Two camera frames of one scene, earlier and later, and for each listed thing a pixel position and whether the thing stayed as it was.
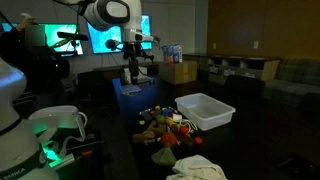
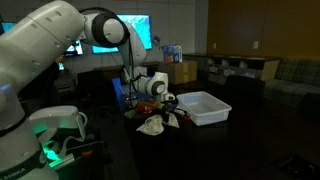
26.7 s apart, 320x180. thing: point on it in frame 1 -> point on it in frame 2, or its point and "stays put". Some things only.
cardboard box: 178,73 stays put
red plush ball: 168,139 -> 142,108
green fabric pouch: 165,156 -> 130,113
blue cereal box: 172,54 stays put
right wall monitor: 100,36 stays put
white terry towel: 196,167 -> 154,124
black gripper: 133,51 -> 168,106
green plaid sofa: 296,83 stays put
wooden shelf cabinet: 215,67 stays put
